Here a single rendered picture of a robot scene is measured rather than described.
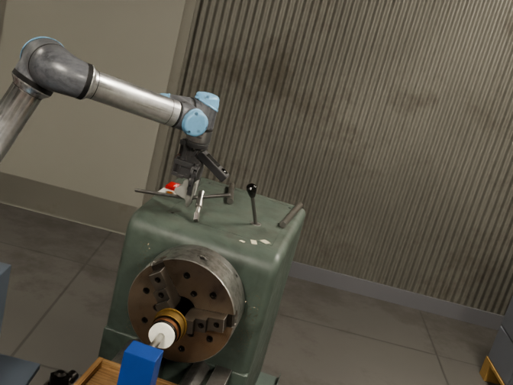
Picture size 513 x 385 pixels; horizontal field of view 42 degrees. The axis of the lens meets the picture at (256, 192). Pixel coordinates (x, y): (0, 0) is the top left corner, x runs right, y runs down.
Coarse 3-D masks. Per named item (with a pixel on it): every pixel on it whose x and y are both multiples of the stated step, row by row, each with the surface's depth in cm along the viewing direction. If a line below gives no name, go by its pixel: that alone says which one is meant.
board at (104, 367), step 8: (96, 360) 187; (104, 360) 188; (96, 368) 185; (104, 368) 188; (112, 368) 187; (120, 368) 187; (88, 376) 179; (96, 376) 184; (104, 376) 184; (112, 376) 185; (80, 384) 175; (88, 384) 179; (96, 384) 180; (104, 384) 181; (112, 384) 182; (160, 384) 185; (168, 384) 185; (176, 384) 186
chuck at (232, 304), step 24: (168, 264) 186; (192, 264) 184; (216, 264) 188; (144, 288) 189; (192, 288) 186; (216, 288) 184; (144, 312) 191; (240, 312) 193; (144, 336) 193; (192, 336) 189; (216, 336) 188; (192, 360) 191
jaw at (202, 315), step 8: (192, 312) 184; (200, 312) 185; (208, 312) 185; (216, 312) 186; (192, 320) 180; (200, 320) 181; (208, 320) 183; (216, 320) 182; (224, 320) 183; (232, 320) 186; (192, 328) 180; (200, 328) 182; (208, 328) 183; (216, 328) 183; (224, 328) 184
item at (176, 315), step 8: (160, 312) 179; (168, 312) 178; (176, 312) 179; (160, 320) 174; (168, 320) 175; (176, 320) 176; (184, 320) 179; (176, 328) 175; (184, 328) 179; (176, 336) 174
